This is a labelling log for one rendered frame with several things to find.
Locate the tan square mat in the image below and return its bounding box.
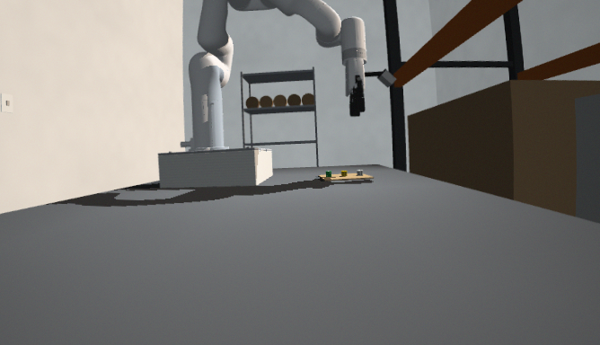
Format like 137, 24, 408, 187
319, 173, 374, 181

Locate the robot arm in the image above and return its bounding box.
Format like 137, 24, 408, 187
181, 0, 366, 151

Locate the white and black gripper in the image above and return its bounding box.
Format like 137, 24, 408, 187
342, 57, 366, 117

